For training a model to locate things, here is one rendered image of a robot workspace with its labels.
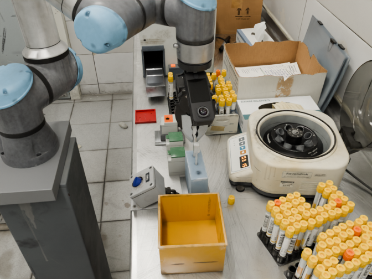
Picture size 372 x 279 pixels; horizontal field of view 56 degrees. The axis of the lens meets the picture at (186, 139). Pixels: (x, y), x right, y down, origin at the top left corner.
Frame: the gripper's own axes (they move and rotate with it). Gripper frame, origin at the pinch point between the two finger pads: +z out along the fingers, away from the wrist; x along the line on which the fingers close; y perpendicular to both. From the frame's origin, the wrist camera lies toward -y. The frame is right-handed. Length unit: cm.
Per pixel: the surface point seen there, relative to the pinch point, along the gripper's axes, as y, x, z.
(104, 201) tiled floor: 75, 38, 103
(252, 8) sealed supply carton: 92, -42, 3
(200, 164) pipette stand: -3.2, -1.0, 5.1
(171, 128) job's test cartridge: 17.2, 3.7, 9.5
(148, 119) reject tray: 29.7, 10.1, 14.9
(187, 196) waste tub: -12.4, 3.4, 5.5
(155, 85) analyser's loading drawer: 44.3, 6.4, 11.1
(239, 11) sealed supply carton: 92, -36, 5
